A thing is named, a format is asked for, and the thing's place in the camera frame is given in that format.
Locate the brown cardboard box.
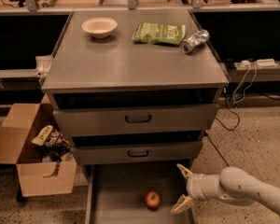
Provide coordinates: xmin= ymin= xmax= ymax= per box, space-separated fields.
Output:
xmin=0 ymin=97 xmax=77 ymax=197

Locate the silver crushed can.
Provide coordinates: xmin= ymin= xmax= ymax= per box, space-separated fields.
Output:
xmin=179 ymin=29 xmax=210 ymax=54

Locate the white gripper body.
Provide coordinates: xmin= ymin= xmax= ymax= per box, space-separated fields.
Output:
xmin=186 ymin=174 xmax=206 ymax=202

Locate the red apple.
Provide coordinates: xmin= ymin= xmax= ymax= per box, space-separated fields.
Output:
xmin=145 ymin=190 xmax=161 ymax=209

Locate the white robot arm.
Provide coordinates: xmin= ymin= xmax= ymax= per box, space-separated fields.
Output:
xmin=171 ymin=163 xmax=280 ymax=216

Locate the green chip bag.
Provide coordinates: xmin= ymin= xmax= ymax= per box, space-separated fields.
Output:
xmin=132 ymin=22 xmax=186 ymax=46

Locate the grey drawer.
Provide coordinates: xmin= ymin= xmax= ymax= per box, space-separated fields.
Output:
xmin=72 ymin=141 xmax=203 ymax=165
xmin=85 ymin=161 xmax=196 ymax=224
xmin=53 ymin=104 xmax=218 ymax=137

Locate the white paper bowl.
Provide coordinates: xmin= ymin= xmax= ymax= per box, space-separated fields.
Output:
xmin=81 ymin=17 xmax=118 ymax=39

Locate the grey drawer cabinet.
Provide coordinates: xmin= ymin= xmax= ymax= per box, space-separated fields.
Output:
xmin=41 ymin=8 xmax=231 ymax=224

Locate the grey top drawer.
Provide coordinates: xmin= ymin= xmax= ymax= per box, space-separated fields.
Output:
xmin=53 ymin=104 xmax=218 ymax=137

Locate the white power strip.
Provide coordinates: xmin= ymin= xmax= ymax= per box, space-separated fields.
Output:
xmin=240 ymin=59 xmax=277 ymax=68

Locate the brown snack bag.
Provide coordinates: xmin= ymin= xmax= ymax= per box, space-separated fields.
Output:
xmin=32 ymin=125 xmax=71 ymax=149

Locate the black floor cable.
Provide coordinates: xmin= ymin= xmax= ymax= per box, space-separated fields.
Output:
xmin=205 ymin=87 xmax=241 ymax=168

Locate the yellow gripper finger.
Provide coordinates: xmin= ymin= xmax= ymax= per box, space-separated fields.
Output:
xmin=170 ymin=194 xmax=196 ymax=215
xmin=176 ymin=163 xmax=193 ymax=180

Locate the grey middle drawer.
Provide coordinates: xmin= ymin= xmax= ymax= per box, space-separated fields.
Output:
xmin=72 ymin=141 xmax=203 ymax=165

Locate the grey bottom drawer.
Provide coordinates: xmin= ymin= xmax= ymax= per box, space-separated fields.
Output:
xmin=85 ymin=161 xmax=196 ymax=224

